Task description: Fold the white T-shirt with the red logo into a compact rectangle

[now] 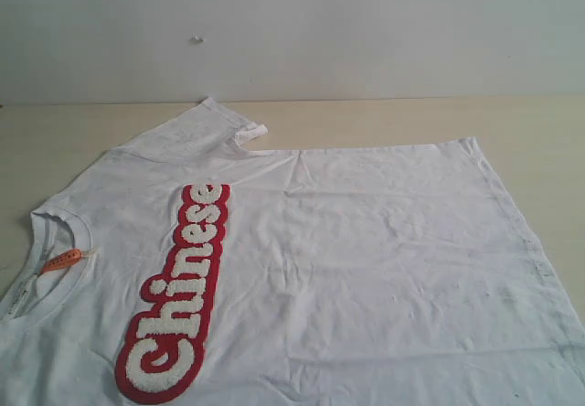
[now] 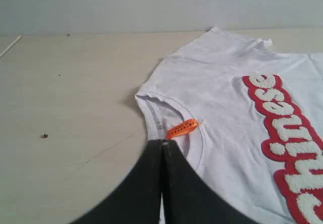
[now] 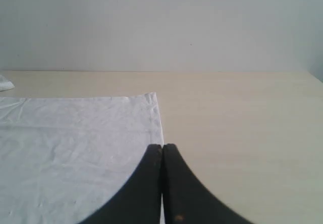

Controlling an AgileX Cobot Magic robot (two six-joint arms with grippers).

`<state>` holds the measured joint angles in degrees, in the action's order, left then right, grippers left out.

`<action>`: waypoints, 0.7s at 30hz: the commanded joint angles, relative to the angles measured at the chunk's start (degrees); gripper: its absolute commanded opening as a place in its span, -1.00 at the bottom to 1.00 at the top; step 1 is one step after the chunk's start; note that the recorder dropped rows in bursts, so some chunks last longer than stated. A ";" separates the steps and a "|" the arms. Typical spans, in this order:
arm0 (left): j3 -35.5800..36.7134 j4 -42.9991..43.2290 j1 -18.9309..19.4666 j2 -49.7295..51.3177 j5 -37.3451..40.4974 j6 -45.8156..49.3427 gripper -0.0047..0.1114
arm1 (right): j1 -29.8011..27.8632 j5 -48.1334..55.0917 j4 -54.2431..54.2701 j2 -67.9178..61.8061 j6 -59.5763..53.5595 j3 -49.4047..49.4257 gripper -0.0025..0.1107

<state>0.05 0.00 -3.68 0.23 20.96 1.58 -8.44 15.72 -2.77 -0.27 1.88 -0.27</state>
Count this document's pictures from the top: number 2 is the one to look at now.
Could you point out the white t-shirt red lettering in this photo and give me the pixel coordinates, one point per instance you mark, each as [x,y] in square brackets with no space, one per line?
[259,143]

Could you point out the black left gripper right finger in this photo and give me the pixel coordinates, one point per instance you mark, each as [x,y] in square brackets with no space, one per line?
[187,198]

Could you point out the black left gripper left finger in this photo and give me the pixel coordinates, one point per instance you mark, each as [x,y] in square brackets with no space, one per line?
[137,198]

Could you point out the orange neck tag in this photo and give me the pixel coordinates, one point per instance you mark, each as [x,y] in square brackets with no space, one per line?
[183,128]

